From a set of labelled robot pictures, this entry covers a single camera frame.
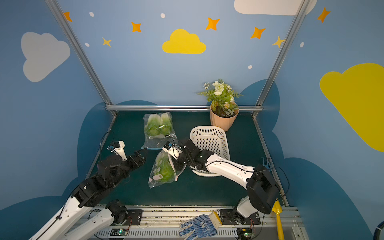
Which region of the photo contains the blue-zip bag with cabbages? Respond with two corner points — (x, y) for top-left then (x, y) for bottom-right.
(142, 112), (178, 150)

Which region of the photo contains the pink-zip dotted zip-top bag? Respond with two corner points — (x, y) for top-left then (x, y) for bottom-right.
(149, 151), (186, 189)

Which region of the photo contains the green chinese cabbage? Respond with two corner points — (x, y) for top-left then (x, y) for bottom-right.
(154, 159), (176, 183)

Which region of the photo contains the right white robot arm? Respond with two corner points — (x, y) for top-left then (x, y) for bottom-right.
(163, 140), (281, 218)

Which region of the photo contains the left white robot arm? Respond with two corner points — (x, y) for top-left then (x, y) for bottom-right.
(32, 149), (148, 240)

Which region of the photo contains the white perforated plastic basket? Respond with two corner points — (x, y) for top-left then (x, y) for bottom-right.
(190, 126), (231, 161)

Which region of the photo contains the potted artificial flower plant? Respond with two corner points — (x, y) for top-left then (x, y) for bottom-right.
(198, 79), (242, 132)

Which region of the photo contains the blue dotted work glove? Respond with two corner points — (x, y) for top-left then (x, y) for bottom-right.
(178, 212), (223, 240)

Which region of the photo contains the yellow plastic shovel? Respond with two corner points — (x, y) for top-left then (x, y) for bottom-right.
(272, 200), (285, 240)

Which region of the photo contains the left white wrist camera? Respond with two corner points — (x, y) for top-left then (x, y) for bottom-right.
(107, 141), (127, 161)

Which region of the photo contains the aluminium frame back rail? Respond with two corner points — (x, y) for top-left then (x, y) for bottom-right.
(105, 104), (264, 113)

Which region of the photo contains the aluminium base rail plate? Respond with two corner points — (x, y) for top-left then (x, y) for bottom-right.
(71, 206), (309, 240)

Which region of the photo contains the blue garden fork wooden handle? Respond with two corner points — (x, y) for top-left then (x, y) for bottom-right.
(263, 158), (272, 169)

